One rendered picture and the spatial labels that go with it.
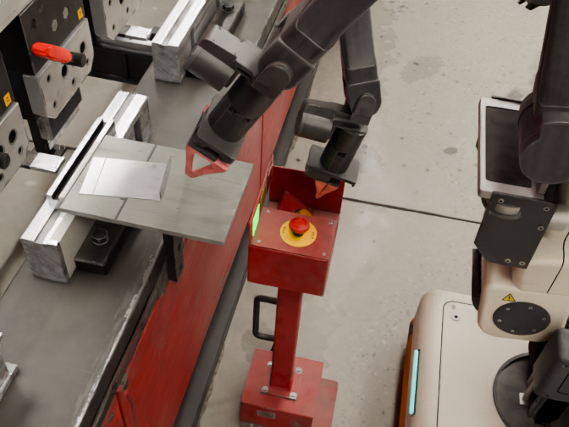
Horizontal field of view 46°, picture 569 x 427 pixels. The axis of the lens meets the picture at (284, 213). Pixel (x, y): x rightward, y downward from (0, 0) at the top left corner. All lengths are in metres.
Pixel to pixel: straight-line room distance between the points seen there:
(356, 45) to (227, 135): 0.34
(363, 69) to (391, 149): 1.57
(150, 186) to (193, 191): 0.07
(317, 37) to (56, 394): 0.61
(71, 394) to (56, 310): 0.15
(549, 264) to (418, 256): 1.16
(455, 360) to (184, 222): 0.98
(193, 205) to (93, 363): 0.28
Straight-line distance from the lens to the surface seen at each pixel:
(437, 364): 1.80
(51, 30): 0.94
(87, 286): 1.15
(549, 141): 0.86
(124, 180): 1.12
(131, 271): 1.16
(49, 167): 1.16
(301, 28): 0.82
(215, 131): 0.96
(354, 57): 1.19
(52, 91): 0.96
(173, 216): 1.06
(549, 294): 1.32
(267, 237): 1.32
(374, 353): 2.12
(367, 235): 2.40
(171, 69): 1.51
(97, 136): 1.23
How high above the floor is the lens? 1.77
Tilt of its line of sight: 47 degrees down
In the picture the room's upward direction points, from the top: 4 degrees clockwise
